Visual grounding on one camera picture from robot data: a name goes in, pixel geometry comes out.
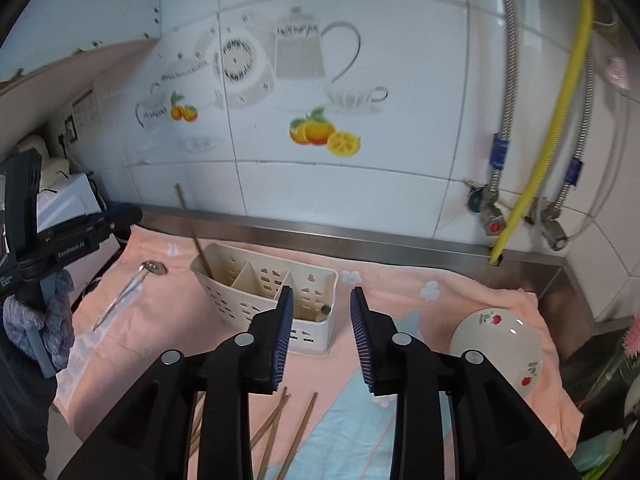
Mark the red handled metal valve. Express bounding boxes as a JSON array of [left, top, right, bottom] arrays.
[[466, 184, 507, 237]]

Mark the wall cabinet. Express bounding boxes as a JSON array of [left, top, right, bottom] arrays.
[[0, 39, 162, 97]]

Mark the tableware and orange wall decal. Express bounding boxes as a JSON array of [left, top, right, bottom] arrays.
[[135, 6, 390, 158]]

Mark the floral printed cloth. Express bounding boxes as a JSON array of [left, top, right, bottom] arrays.
[[564, 314, 640, 480]]

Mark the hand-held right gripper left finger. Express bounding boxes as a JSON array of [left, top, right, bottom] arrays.
[[57, 285, 296, 480]]

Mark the braided metal hose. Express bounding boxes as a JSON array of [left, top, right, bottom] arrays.
[[486, 0, 519, 203], [554, 35, 599, 211]]

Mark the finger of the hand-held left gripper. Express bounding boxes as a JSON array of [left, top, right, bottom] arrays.
[[86, 203, 144, 234]]

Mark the peach printed towel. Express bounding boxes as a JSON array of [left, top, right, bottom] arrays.
[[52, 222, 586, 480]]

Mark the person's left hand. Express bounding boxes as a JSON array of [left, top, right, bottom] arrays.
[[2, 269, 76, 370]]

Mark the floral ceramic bowl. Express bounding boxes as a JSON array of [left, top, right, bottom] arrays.
[[449, 308, 546, 397]]

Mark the metal spoon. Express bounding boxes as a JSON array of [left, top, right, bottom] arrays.
[[92, 260, 168, 332]]

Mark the white microwave oven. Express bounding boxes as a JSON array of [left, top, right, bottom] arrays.
[[35, 172, 108, 242]]

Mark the metal angle valve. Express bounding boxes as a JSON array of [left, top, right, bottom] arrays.
[[526, 199, 569, 252]]

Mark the yellow gas hose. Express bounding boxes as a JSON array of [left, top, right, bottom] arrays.
[[491, 0, 596, 267]]

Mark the cream plastic utensil holder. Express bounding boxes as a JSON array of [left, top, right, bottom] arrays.
[[190, 242, 340, 358]]

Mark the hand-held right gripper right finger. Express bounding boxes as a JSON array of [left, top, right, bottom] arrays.
[[349, 286, 583, 480]]

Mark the beige kitchen appliance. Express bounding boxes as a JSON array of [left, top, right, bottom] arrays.
[[16, 132, 72, 192]]

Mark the person's left forearm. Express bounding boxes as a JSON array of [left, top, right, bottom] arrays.
[[0, 330, 58, 471]]

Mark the printed wall label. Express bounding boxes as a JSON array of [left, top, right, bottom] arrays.
[[71, 90, 99, 129]]

